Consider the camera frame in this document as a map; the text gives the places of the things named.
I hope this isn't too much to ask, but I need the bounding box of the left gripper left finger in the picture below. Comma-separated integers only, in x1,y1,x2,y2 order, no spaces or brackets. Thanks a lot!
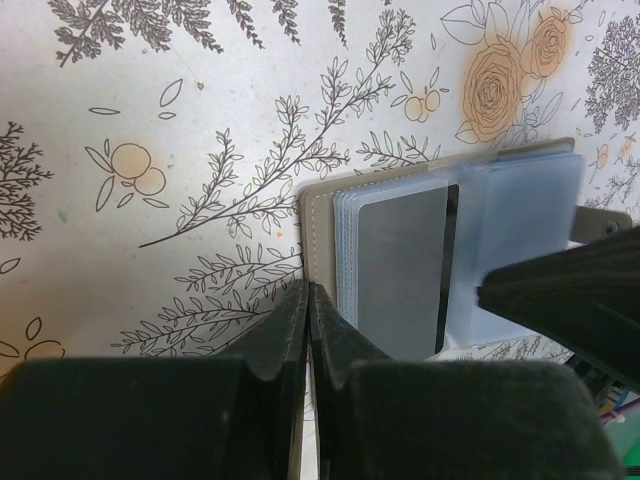
1,281,308,479

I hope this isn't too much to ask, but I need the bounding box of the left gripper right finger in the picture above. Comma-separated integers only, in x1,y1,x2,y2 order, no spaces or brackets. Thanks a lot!
308,283,624,479

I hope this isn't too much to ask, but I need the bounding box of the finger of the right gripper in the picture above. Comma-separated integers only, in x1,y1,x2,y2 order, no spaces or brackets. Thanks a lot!
477,227,639,391

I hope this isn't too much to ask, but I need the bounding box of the grey card holder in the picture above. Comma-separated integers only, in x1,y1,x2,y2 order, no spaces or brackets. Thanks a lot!
298,137,632,360

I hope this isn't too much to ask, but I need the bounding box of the black card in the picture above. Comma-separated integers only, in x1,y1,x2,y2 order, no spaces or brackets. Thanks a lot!
357,185,459,361

